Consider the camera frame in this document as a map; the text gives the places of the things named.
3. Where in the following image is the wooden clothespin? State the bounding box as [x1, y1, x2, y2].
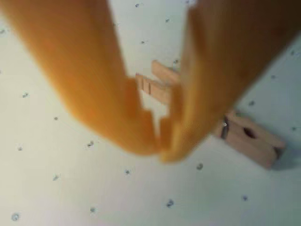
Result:
[135, 60, 286, 169]

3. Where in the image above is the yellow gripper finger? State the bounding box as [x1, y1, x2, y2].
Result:
[159, 0, 301, 163]
[0, 0, 162, 156]

